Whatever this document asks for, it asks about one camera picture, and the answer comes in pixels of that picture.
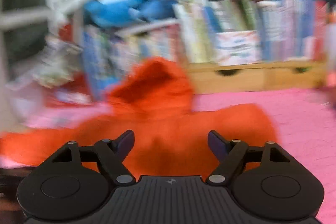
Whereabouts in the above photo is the orange puffer jacket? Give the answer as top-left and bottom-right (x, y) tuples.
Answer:
(1, 58), (277, 177)

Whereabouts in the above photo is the pink patterned blanket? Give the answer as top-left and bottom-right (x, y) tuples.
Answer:
(1, 89), (335, 223)

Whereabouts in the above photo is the red plastic crate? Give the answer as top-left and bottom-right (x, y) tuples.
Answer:
(44, 73), (93, 108)

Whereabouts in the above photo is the wooden drawer organizer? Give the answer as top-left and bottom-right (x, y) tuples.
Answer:
(185, 60), (327, 94)

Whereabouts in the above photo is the stack of papers and magazines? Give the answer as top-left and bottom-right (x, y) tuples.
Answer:
(9, 35), (83, 89)

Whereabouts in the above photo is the white pencil pattern box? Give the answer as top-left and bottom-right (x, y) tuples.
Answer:
(214, 30), (262, 66)

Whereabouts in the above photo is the row of upright books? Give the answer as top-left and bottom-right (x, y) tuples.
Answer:
(81, 0), (327, 99)

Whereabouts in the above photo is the blue plush toy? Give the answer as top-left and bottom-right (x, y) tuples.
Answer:
(84, 0), (176, 28)

